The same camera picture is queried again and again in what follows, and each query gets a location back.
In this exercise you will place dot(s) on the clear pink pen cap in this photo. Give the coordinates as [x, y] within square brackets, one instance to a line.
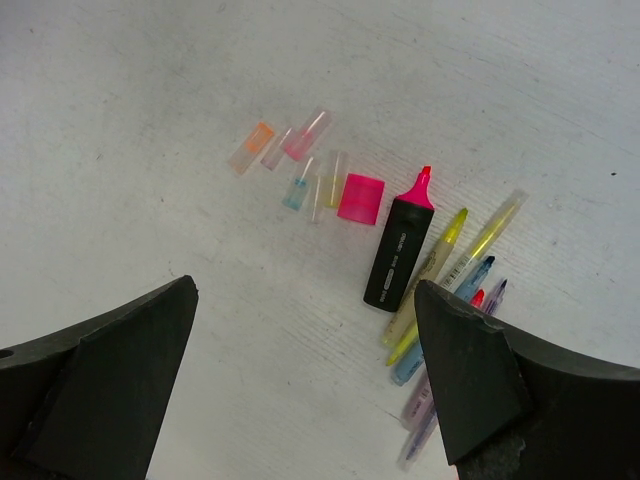
[309, 133]

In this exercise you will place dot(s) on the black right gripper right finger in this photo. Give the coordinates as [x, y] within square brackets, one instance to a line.
[511, 405]

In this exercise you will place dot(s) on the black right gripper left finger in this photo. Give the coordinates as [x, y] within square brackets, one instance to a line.
[89, 401]

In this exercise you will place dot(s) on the thin yellow pen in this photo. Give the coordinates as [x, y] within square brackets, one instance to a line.
[472, 255]

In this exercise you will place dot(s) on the blue pen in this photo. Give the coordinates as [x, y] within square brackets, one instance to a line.
[408, 355]

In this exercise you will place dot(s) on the pink highlighter cap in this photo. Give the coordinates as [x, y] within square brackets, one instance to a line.
[361, 199]

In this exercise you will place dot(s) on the thin clear pen cap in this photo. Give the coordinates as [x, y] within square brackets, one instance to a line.
[316, 205]

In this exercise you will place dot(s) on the yellow highlighter pen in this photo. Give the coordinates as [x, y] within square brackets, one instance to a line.
[429, 271]

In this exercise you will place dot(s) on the clear purple pen cap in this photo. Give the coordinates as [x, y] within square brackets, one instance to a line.
[276, 150]

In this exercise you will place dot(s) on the clear blue pen cap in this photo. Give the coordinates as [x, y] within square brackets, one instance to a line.
[299, 186]

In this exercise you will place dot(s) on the clear orange pen cap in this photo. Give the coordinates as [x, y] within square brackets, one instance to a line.
[251, 147]

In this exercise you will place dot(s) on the red pen clear cap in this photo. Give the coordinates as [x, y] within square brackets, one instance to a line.
[421, 398]

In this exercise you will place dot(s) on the clear yellow pen cap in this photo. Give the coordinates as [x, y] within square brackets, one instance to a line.
[334, 179]

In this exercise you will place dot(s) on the grey black pen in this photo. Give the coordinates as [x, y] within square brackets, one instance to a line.
[418, 438]

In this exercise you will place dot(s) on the black pink highlighter body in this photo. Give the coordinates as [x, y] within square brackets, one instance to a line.
[405, 230]

